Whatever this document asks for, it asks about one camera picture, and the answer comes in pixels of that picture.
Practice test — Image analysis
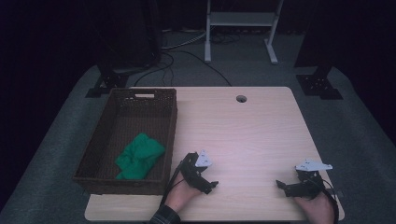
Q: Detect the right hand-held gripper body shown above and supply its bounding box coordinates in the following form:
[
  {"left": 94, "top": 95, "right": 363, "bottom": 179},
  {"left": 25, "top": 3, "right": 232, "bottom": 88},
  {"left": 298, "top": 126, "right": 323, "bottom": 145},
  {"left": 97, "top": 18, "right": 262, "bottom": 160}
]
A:
[{"left": 284, "top": 159, "right": 333, "bottom": 200}]

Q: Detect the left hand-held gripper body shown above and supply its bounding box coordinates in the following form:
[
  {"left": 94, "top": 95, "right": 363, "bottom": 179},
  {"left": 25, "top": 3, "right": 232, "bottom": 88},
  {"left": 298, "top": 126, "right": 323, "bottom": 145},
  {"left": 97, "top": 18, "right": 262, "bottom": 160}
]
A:
[{"left": 179, "top": 149, "right": 216, "bottom": 195}]

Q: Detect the green t-shirt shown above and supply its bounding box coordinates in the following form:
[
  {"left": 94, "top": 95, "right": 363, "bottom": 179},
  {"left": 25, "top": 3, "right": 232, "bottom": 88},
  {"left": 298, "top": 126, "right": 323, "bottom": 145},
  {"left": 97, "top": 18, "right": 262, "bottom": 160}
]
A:
[{"left": 114, "top": 133, "right": 166, "bottom": 181}]

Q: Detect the brown wicker basket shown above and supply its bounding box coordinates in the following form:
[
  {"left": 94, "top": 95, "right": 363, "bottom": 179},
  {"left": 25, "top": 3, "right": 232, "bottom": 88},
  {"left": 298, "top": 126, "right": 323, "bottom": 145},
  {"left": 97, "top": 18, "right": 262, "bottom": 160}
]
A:
[{"left": 72, "top": 87, "right": 178, "bottom": 196}]

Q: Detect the person's right hand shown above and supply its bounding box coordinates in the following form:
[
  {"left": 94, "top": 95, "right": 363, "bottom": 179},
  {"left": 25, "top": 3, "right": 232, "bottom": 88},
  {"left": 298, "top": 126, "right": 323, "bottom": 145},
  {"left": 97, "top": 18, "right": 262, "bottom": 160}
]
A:
[{"left": 293, "top": 192, "right": 336, "bottom": 224}]

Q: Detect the person's left hand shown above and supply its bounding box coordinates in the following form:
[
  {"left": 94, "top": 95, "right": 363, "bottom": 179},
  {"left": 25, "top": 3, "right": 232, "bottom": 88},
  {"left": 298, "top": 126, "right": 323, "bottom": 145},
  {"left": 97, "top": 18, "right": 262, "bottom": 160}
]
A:
[{"left": 163, "top": 172, "right": 204, "bottom": 213}]

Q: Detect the black stand base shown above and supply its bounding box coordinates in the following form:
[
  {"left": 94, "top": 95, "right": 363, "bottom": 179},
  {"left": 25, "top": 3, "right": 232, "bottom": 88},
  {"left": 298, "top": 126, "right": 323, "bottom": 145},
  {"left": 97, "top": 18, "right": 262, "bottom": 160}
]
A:
[
  {"left": 295, "top": 63, "right": 344, "bottom": 101},
  {"left": 85, "top": 63, "right": 130, "bottom": 99}
]

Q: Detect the white metal stand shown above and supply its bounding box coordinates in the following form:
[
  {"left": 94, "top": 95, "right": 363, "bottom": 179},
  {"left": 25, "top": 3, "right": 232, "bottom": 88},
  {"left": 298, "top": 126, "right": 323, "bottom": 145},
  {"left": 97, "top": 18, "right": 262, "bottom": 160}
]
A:
[{"left": 204, "top": 0, "right": 285, "bottom": 65}]

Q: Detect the left hand-held gripper black cable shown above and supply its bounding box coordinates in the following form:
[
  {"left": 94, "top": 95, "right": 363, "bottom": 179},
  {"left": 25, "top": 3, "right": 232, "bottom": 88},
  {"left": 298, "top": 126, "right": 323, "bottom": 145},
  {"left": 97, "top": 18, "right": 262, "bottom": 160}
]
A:
[{"left": 159, "top": 153, "right": 190, "bottom": 208}]

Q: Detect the hand-held gripper black cable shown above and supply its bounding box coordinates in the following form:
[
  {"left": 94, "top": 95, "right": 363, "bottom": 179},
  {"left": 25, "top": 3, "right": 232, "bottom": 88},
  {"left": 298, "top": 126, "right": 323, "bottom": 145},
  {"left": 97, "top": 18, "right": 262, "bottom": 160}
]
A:
[
  {"left": 317, "top": 178, "right": 340, "bottom": 224},
  {"left": 159, "top": 153, "right": 190, "bottom": 208}
]

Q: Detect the right hand-held gripper black cable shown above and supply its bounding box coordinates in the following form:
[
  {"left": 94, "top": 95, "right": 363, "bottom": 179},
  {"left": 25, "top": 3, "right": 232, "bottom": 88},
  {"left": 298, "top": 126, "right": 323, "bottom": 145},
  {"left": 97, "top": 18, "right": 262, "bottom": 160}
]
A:
[{"left": 317, "top": 178, "right": 340, "bottom": 224}]

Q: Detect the long black floor cable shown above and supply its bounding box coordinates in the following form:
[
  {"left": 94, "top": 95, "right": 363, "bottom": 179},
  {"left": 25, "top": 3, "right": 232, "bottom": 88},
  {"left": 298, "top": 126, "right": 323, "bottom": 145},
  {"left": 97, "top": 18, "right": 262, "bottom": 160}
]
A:
[{"left": 167, "top": 49, "right": 233, "bottom": 88}]

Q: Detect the looped black floor cable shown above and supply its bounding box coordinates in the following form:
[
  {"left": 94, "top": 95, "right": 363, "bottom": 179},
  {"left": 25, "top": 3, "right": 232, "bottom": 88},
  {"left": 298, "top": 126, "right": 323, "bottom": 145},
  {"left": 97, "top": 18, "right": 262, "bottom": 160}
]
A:
[{"left": 134, "top": 52, "right": 176, "bottom": 88}]

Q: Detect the white floor cable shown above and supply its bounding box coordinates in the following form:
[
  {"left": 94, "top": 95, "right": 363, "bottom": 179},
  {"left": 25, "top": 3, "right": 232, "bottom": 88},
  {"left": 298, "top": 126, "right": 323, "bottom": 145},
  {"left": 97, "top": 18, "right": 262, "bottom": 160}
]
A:
[{"left": 162, "top": 31, "right": 208, "bottom": 50}]

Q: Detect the black cable bundle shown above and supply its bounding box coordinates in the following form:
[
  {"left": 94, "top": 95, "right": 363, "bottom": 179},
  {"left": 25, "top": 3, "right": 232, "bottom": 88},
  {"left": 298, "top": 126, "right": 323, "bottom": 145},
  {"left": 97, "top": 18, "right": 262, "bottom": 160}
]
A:
[{"left": 209, "top": 31, "right": 242, "bottom": 45}]

